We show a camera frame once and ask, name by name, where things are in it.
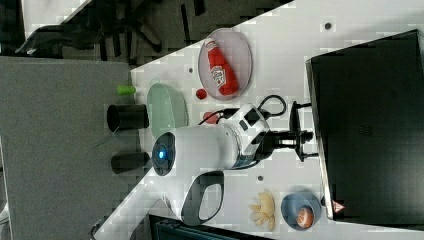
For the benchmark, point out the black cylinder post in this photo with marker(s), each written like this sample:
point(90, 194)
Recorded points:
point(126, 162)

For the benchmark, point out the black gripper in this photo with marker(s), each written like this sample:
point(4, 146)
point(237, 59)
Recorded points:
point(268, 142)

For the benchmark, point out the orange fruit toy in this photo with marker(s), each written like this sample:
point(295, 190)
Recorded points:
point(305, 218)

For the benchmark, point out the black cylinder cup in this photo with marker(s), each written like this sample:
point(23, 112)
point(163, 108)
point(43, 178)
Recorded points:
point(127, 117)

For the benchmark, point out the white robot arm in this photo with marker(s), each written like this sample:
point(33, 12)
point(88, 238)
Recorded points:
point(188, 160)

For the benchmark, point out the black toaster oven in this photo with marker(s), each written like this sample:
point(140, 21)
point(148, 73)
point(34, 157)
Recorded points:
point(368, 112)

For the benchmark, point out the green cylinder peg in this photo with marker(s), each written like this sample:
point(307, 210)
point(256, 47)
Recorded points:
point(126, 90)

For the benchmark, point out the red strawberry toy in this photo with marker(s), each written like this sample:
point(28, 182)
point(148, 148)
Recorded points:
point(210, 117)

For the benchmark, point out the black oven door handle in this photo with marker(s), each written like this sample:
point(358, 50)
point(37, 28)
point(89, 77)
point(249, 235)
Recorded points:
point(294, 123)

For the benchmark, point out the blue bowl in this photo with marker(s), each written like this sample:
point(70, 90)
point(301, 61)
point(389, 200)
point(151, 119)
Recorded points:
point(292, 203)

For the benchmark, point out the grey oval plate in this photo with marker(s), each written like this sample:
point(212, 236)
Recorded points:
point(237, 52)

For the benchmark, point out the small red ball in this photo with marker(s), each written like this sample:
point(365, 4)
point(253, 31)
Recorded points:
point(201, 94)

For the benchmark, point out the red ketchup bottle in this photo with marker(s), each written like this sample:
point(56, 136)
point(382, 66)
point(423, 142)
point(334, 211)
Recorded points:
point(221, 71)

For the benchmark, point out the yellow banana bunch toy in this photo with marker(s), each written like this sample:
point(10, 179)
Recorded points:
point(264, 211)

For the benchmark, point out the large mint green bowl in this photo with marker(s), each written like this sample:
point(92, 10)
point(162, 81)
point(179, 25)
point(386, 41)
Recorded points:
point(166, 109)

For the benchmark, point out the black office chair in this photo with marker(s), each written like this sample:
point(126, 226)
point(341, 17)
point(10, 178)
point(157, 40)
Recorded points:
point(82, 24)

